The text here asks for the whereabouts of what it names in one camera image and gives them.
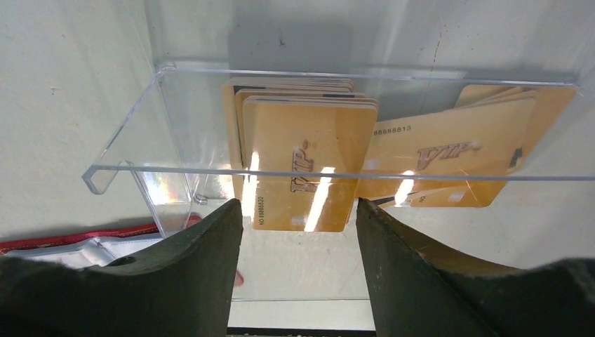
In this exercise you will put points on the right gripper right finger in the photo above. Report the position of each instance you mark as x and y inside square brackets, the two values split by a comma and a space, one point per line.
[418, 286]

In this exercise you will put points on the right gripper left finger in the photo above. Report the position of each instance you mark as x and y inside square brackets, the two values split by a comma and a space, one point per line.
[180, 286]

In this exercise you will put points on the red leather card holder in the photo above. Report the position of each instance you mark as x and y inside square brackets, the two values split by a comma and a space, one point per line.
[85, 249]

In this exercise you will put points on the orange credit card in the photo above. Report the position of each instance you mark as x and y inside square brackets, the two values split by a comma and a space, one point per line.
[459, 157]
[296, 146]

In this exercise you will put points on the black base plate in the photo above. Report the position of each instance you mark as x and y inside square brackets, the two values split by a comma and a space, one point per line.
[252, 332]

